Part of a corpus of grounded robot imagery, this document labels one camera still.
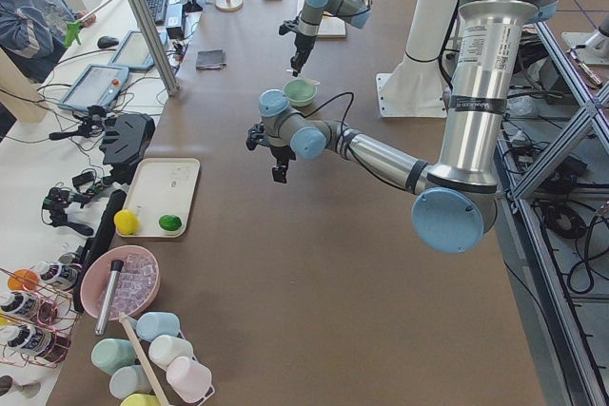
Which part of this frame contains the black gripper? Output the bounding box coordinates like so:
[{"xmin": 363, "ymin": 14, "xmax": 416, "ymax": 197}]
[
  {"xmin": 246, "ymin": 123, "xmax": 296, "ymax": 184},
  {"xmin": 279, "ymin": 18, "xmax": 315, "ymax": 77}
]

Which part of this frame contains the white ceramic spoon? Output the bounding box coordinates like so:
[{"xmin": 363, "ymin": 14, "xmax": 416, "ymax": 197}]
[{"xmin": 285, "ymin": 68, "xmax": 320, "ymax": 87}]

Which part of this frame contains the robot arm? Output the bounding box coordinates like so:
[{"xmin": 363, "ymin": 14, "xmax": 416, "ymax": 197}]
[
  {"xmin": 279, "ymin": 0, "xmax": 372, "ymax": 77},
  {"xmin": 246, "ymin": 0, "xmax": 558, "ymax": 254}
]

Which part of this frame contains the pale green bowl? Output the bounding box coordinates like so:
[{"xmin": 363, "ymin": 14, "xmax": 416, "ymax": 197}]
[{"xmin": 284, "ymin": 79, "xmax": 317, "ymax": 107}]

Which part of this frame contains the pink bowl with ice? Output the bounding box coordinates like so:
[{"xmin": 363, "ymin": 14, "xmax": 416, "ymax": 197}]
[{"xmin": 80, "ymin": 245, "xmax": 161, "ymax": 320}]

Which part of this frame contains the grey folded cloth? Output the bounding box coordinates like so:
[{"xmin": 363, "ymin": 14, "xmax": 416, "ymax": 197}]
[{"xmin": 195, "ymin": 49, "xmax": 226, "ymax": 70}]

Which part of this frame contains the green lime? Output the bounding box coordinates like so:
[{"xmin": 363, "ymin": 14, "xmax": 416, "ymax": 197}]
[{"xmin": 158, "ymin": 214, "xmax": 183, "ymax": 232}]

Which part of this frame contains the cream tray with bear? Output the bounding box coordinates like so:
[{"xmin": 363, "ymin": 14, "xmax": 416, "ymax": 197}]
[{"xmin": 116, "ymin": 158, "xmax": 200, "ymax": 239}]

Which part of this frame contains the yellow lemon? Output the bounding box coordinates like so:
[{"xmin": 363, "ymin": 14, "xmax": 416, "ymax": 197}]
[{"xmin": 113, "ymin": 209, "xmax": 139, "ymax": 236}]

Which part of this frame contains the teach pendant tablet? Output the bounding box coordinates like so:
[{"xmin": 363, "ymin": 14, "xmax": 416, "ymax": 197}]
[
  {"xmin": 108, "ymin": 30, "xmax": 154, "ymax": 72},
  {"xmin": 59, "ymin": 65, "xmax": 129, "ymax": 112}
]

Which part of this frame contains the metal muddler rod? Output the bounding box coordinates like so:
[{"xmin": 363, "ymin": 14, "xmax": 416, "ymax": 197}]
[{"xmin": 94, "ymin": 260, "xmax": 124, "ymax": 337}]

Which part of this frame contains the blue plastic cup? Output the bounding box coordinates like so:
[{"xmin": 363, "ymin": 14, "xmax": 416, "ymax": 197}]
[{"xmin": 136, "ymin": 311, "xmax": 181, "ymax": 342}]

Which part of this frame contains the white plastic cup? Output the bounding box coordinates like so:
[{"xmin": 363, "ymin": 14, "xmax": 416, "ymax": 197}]
[{"xmin": 148, "ymin": 335, "xmax": 194, "ymax": 371}]

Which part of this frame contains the pink plastic cup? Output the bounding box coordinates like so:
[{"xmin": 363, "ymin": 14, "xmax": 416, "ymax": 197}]
[{"xmin": 166, "ymin": 356, "xmax": 215, "ymax": 403}]

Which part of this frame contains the wooden stick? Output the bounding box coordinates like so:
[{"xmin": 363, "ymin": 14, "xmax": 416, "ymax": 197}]
[{"xmin": 118, "ymin": 313, "xmax": 170, "ymax": 406}]

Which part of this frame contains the green plastic cup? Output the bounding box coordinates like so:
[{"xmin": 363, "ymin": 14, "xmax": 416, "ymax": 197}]
[{"xmin": 90, "ymin": 338, "xmax": 136, "ymax": 376}]

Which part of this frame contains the person in blue jacket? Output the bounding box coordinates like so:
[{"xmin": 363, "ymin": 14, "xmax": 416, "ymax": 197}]
[{"xmin": 1, "ymin": 0, "xmax": 96, "ymax": 84}]

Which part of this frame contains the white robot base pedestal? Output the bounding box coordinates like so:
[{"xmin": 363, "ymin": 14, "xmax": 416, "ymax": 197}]
[{"xmin": 377, "ymin": 0, "xmax": 459, "ymax": 118}]

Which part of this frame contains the aluminium frame post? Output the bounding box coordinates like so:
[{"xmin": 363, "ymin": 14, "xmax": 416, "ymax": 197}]
[{"xmin": 128, "ymin": 0, "xmax": 180, "ymax": 96}]

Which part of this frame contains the copper wire bottle rack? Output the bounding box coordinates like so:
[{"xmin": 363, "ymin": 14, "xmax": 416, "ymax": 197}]
[{"xmin": 1, "ymin": 268, "xmax": 80, "ymax": 369}]

